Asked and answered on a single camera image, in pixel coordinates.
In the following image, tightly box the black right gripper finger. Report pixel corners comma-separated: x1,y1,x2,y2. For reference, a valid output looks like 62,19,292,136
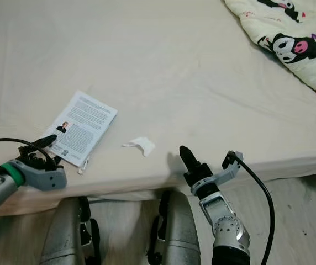
180,145,198,171

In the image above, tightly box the white book with blue letters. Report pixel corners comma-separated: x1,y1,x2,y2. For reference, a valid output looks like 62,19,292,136
43,90,118,167

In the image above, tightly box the crumpled white tissue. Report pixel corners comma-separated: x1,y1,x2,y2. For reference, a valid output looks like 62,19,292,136
122,136,157,157

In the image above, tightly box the grey right robot leg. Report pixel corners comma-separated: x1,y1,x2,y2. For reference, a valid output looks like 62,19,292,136
150,190,206,265

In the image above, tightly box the grey robot leg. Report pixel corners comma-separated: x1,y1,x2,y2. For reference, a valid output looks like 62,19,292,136
39,196,98,265
150,190,206,265

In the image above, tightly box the grey left robot leg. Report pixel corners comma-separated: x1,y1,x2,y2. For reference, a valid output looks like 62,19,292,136
39,196,98,265

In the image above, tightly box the bed with beige sheet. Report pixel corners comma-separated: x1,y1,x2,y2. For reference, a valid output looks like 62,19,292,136
0,0,316,216

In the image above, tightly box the cream cartoon print comforter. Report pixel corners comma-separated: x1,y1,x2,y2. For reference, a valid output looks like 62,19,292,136
223,0,316,108

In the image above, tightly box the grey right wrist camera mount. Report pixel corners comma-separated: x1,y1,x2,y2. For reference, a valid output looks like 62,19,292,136
197,150,244,191

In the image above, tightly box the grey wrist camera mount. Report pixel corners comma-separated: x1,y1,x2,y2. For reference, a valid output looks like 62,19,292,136
23,160,67,191
197,150,244,191

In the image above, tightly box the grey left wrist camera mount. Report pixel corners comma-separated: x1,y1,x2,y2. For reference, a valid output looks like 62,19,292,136
23,160,67,191

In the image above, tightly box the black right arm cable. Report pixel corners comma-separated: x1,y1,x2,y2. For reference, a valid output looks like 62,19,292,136
233,153,276,265

